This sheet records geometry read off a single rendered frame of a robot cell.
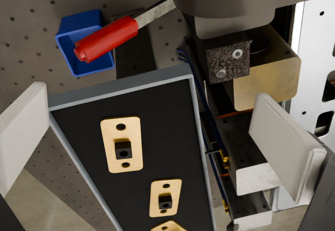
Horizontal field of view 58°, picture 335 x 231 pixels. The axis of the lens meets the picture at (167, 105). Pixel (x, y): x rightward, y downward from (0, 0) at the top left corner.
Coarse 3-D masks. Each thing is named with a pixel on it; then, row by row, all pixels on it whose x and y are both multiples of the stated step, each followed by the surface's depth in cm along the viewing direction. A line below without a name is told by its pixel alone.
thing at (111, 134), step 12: (108, 120) 29; (120, 120) 29; (132, 120) 29; (108, 132) 30; (120, 132) 30; (132, 132) 30; (108, 144) 31; (120, 144) 31; (132, 144) 32; (108, 156) 32; (120, 156) 31; (132, 156) 32; (120, 168) 34; (132, 168) 34
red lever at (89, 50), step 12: (168, 0) 29; (144, 12) 27; (156, 12) 28; (108, 24) 26; (120, 24) 26; (132, 24) 26; (144, 24) 28; (96, 36) 25; (108, 36) 25; (120, 36) 26; (132, 36) 27; (84, 48) 24; (96, 48) 25; (108, 48) 26; (84, 60) 26
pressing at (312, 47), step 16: (320, 0) 42; (288, 16) 44; (304, 16) 44; (320, 16) 44; (288, 32) 45; (304, 32) 45; (320, 32) 46; (304, 48) 47; (320, 48) 48; (304, 64) 49; (320, 64) 50; (304, 80) 52; (320, 80) 52; (304, 96) 54; (320, 96) 55; (288, 112) 56; (320, 112) 58; (304, 128) 60; (272, 192) 75; (272, 208) 80; (288, 208) 82
